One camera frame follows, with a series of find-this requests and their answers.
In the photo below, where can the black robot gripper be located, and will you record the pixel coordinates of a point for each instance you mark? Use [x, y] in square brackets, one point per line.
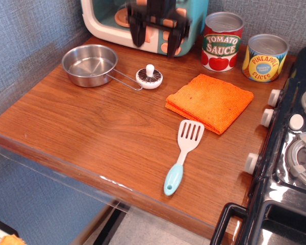
[161, 15]

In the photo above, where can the white drain cover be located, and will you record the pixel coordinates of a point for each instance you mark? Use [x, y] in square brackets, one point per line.
[149, 77]

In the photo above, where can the orange cloth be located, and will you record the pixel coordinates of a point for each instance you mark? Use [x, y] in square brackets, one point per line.
[211, 101]

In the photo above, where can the small steel pan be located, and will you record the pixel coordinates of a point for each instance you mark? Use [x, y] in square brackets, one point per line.
[94, 65]

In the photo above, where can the orange microwave plate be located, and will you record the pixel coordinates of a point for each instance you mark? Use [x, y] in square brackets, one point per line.
[121, 18]

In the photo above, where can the teal toy microwave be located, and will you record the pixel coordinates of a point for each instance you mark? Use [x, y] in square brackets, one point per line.
[99, 20]

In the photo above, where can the tomato sauce can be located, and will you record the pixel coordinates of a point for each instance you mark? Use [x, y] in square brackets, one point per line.
[221, 41]

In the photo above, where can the pineapple slices can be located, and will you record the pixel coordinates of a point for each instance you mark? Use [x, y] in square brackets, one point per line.
[264, 58]

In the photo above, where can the black toy stove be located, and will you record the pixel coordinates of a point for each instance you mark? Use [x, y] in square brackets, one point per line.
[276, 210]

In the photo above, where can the white spatula teal handle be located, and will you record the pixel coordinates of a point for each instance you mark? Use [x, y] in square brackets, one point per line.
[189, 136]

